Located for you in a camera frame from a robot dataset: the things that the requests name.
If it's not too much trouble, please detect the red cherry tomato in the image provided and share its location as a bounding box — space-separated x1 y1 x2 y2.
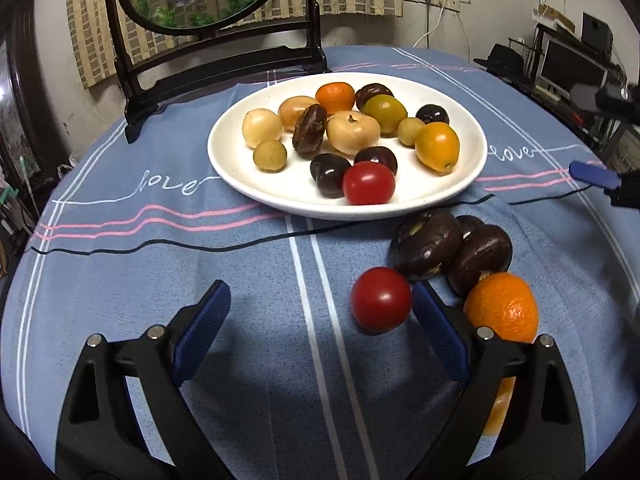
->
343 162 396 205
350 266 412 333

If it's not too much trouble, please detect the black desk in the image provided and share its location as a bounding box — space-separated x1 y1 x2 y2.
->
474 41 628 167

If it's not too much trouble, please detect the computer monitor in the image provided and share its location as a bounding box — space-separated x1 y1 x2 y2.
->
535 36 608 99

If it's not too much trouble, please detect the dark brown wrinkled fruit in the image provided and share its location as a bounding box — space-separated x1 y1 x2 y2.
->
446 224 513 297

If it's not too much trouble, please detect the large orange mandarin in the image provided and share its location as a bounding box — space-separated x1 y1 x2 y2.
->
463 271 540 436

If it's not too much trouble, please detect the dark brown plum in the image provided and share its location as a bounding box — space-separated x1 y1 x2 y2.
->
457 214 485 240

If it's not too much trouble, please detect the orange yellow tomato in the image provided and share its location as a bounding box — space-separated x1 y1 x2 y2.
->
414 122 460 174

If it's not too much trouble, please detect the dark plum right side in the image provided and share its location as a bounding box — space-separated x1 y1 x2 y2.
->
416 104 450 125

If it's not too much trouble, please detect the blue striped tablecloth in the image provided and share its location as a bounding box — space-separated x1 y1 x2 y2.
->
1 47 639 479

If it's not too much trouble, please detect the yellow green tomato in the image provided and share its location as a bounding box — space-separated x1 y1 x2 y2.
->
362 94 408 136

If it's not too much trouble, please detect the dark date on plate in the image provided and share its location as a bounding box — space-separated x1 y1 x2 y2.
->
355 82 394 112

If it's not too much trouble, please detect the beige apple shaped fruit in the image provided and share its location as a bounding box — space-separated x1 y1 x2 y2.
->
326 110 381 156

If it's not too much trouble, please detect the dark plum front left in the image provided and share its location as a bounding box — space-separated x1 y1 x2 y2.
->
310 153 352 198

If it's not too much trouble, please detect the small orange mandarin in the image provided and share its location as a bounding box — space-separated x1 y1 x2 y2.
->
314 81 355 115

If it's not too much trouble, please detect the checked beige curtain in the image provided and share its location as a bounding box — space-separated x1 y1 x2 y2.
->
64 0 405 90

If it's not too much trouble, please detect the dark wrinkled date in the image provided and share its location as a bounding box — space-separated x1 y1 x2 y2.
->
292 104 328 157

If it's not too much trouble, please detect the white oval plate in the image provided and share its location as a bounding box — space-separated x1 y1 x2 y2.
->
207 72 488 220

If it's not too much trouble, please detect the tan round fruit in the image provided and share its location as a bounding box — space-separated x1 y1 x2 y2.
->
278 96 318 132

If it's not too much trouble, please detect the small green longan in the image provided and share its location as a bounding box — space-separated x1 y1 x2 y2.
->
253 140 288 172

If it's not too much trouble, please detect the pale beige fruit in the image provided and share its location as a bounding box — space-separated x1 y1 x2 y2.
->
242 108 283 148

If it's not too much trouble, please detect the round goldfish screen ornament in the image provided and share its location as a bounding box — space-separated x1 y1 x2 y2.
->
105 0 329 144

